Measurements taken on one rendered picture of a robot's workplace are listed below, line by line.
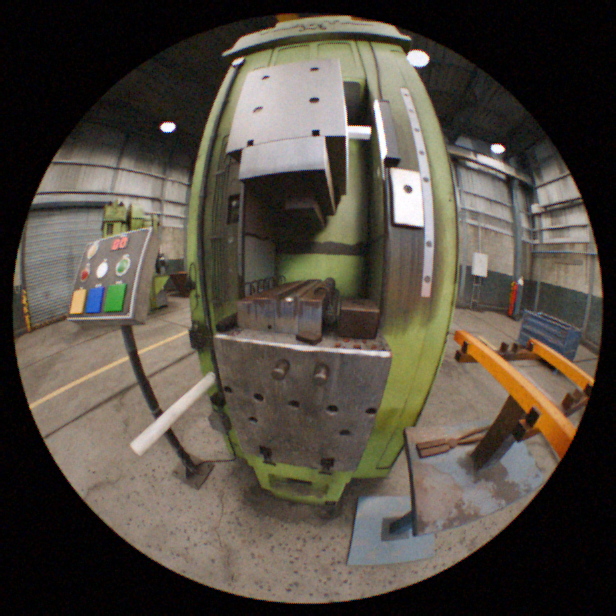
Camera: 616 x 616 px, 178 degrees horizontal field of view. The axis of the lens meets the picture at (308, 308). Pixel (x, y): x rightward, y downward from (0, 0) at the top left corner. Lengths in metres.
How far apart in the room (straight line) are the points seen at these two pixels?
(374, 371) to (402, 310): 0.24
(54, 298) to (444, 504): 8.33
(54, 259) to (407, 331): 8.33
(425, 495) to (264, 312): 0.53
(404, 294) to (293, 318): 0.31
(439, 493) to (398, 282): 0.53
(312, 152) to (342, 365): 0.44
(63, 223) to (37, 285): 2.10
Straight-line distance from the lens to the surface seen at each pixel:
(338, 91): 0.60
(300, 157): 0.45
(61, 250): 8.15
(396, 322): 0.56
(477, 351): 0.39
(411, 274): 0.55
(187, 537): 1.19
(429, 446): 0.52
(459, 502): 0.49
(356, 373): 0.37
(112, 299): 0.60
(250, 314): 0.44
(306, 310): 0.39
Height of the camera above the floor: 1.07
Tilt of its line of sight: 14 degrees down
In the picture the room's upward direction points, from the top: 1 degrees clockwise
